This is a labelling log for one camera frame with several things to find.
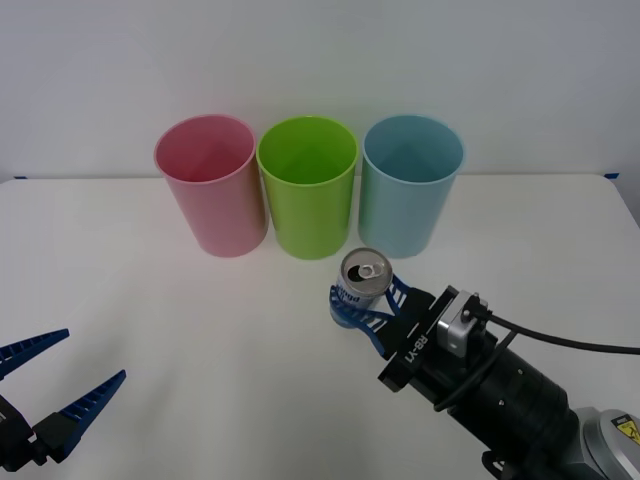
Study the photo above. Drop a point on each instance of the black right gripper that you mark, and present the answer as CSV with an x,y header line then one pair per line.
x,y
415,345

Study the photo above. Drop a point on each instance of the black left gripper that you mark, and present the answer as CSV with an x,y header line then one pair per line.
x,y
17,440

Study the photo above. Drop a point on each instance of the silver and blue drink can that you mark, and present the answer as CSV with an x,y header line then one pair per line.
x,y
362,287

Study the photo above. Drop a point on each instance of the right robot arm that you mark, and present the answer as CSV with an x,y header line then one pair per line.
x,y
520,400

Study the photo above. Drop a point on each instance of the pale blue plastic bin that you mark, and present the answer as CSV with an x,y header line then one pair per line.
x,y
400,220

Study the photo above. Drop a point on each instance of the green plastic bin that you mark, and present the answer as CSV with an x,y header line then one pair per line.
x,y
310,225

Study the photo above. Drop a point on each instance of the pink plastic bin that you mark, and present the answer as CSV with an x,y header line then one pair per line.
x,y
220,220

